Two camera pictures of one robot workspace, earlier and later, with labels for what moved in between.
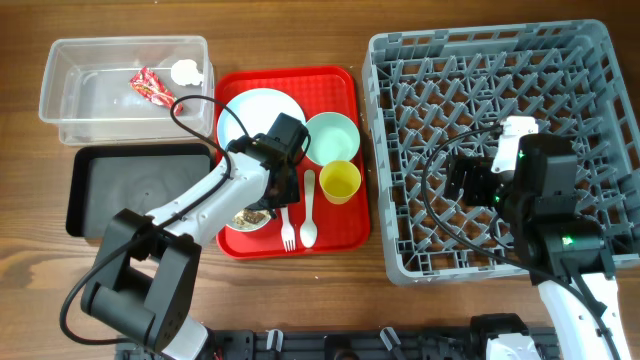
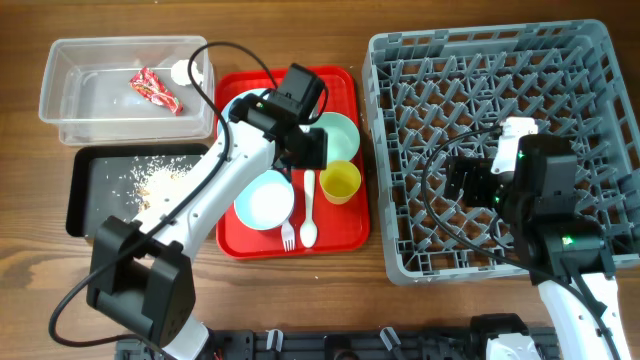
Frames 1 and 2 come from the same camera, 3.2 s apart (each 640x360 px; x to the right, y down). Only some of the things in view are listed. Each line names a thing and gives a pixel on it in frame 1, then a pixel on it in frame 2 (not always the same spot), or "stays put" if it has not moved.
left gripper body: [289, 194] -> [311, 154]
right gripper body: [483, 187] stays put
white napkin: [184, 72] stays put
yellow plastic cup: [339, 180] stays put
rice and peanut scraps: [248, 216] -> [148, 177]
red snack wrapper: [154, 91] stays put
